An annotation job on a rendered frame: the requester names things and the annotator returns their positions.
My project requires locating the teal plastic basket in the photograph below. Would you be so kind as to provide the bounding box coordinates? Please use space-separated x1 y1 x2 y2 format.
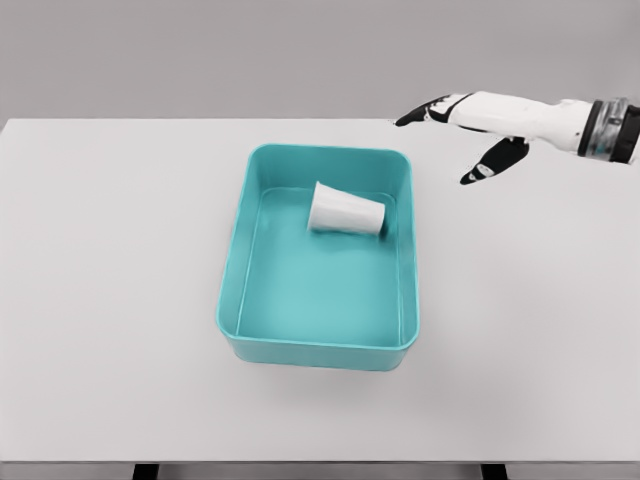
215 143 420 373

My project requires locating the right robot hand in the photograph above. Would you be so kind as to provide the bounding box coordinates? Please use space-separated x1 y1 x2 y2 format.
394 90 541 187

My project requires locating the white paper cup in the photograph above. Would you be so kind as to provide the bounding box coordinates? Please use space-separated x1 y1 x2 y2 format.
306 180 387 235

